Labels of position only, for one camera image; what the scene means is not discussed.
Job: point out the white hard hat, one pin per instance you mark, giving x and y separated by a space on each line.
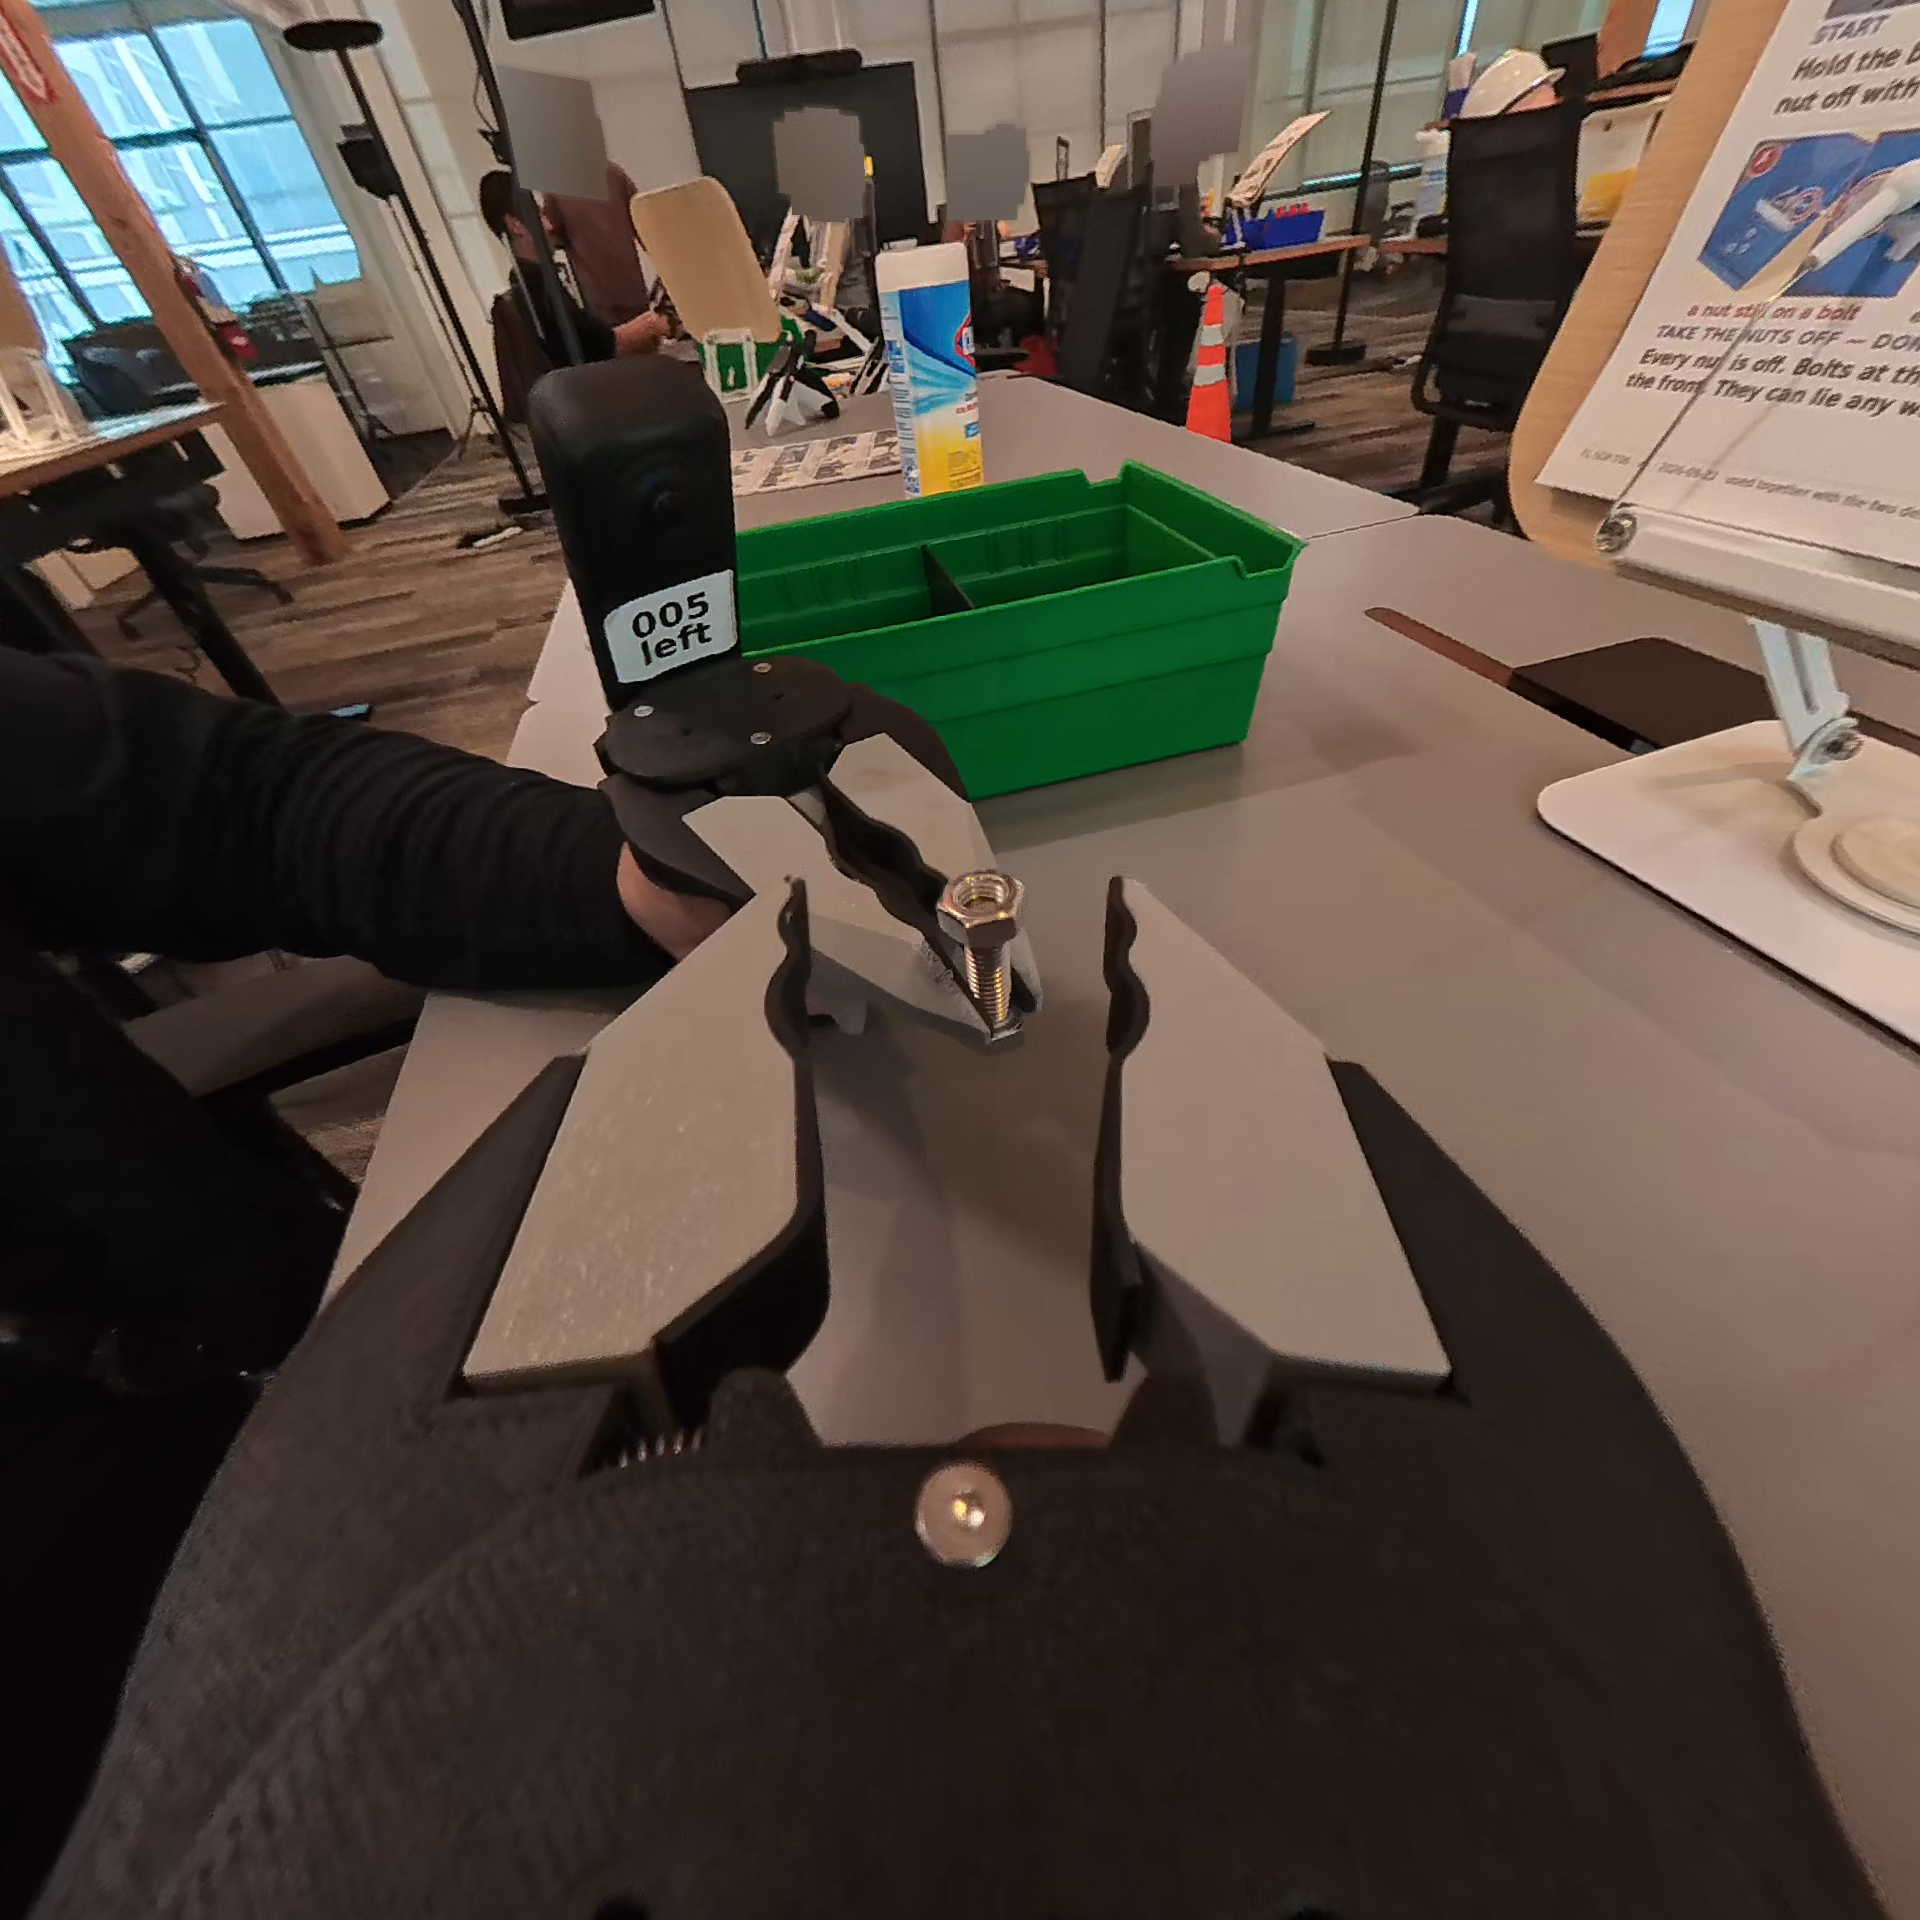
1507 83

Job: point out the black bin divider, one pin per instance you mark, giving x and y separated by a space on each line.
949 578

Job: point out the green white box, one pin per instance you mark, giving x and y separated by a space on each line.
739 359

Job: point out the person's left hand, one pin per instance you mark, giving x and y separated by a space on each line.
668 914

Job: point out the wooden display board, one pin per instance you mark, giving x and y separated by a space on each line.
1620 225
705 255

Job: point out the printed paper sheet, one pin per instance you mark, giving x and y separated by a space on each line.
818 457

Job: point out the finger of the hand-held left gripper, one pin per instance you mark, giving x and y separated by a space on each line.
779 839
900 795

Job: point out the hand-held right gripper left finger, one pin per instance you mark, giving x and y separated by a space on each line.
660 1201

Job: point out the orange traffic cone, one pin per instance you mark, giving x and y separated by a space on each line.
1209 376

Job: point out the white wipes canister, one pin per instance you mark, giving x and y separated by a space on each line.
931 376

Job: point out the wooden edged office desk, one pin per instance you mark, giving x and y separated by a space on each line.
89 451

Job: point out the white cabinet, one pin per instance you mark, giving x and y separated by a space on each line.
300 451

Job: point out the steel hex bolt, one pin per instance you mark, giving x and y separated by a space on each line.
1002 983

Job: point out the black light stand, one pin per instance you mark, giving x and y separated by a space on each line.
405 225

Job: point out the green plastic object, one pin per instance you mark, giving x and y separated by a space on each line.
1080 674

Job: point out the printed instruction sheet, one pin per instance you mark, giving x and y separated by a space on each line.
1770 406

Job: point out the steel hex nut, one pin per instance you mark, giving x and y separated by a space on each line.
961 912

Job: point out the blue plastic bin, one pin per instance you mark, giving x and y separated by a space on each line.
1276 230

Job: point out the black flat device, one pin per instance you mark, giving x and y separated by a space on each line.
1650 690

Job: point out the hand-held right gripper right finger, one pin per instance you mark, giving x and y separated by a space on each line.
1276 1215

